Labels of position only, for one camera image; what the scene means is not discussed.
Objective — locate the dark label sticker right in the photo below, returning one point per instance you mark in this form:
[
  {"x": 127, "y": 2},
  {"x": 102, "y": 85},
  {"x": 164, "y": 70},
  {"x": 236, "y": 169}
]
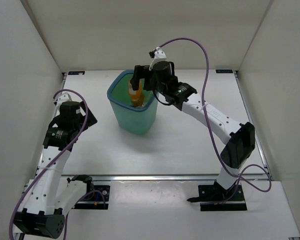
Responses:
[{"x": 224, "y": 71}]

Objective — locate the dark label sticker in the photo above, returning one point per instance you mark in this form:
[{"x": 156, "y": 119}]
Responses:
[
  {"x": 224, "y": 71},
  {"x": 76, "y": 73}
]

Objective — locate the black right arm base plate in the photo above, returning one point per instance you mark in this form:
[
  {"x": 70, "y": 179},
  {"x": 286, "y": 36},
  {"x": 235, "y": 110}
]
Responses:
[{"x": 211, "y": 199}]

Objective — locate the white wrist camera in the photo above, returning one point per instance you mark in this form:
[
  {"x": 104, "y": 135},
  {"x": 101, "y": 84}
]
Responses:
[
  {"x": 62, "y": 98},
  {"x": 157, "y": 55}
]

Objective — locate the green plastic bin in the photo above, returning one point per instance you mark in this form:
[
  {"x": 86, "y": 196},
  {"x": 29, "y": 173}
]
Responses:
[{"x": 136, "y": 120}]

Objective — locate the orange juice bottle white label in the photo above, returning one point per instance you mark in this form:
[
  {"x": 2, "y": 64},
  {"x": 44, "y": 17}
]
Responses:
[{"x": 136, "y": 96}]

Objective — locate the dark label sticker left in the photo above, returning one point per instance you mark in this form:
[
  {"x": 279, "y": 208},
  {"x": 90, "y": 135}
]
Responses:
[{"x": 76, "y": 73}]

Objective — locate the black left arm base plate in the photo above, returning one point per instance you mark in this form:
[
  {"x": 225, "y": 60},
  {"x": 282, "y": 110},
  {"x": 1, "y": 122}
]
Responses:
[{"x": 97, "y": 200}]

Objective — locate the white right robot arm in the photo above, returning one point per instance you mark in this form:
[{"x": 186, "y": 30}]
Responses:
[{"x": 238, "y": 138}]

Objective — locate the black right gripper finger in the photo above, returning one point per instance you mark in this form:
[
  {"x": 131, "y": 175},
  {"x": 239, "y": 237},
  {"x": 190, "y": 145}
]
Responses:
[
  {"x": 138, "y": 74},
  {"x": 147, "y": 85}
]

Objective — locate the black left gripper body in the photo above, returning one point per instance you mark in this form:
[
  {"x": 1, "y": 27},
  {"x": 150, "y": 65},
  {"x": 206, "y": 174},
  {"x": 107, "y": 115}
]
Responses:
[{"x": 91, "y": 120}]

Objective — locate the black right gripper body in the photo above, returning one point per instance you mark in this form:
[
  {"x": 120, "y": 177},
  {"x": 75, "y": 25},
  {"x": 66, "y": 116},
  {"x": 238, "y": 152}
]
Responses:
[{"x": 156, "y": 84}]

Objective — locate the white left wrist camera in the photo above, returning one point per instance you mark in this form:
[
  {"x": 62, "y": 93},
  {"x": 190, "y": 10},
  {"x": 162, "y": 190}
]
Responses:
[{"x": 62, "y": 98}]

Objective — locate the aluminium table edge rail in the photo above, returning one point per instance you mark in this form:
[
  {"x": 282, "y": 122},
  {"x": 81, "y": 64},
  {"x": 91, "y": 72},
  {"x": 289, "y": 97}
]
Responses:
[{"x": 176, "y": 177}]

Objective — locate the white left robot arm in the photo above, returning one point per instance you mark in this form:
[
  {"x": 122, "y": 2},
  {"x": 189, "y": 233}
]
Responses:
[{"x": 41, "y": 210}]

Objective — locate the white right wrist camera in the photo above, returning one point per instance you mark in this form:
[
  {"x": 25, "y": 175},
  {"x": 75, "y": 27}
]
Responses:
[{"x": 157, "y": 55}]

